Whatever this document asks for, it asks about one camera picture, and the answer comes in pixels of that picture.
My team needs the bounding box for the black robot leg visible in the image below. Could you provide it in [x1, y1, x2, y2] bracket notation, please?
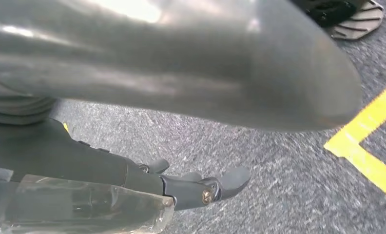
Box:
[289, 0, 368, 28]

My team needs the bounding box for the black robot foot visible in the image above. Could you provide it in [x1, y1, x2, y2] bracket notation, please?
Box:
[325, 0, 385, 40]

